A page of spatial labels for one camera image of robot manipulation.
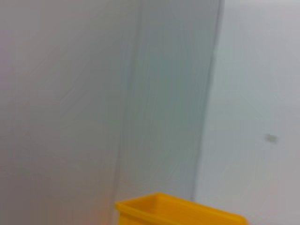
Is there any yellow plastic storage bin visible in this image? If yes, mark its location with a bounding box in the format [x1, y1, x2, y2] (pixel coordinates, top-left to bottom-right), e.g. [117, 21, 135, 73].
[114, 192, 249, 225]

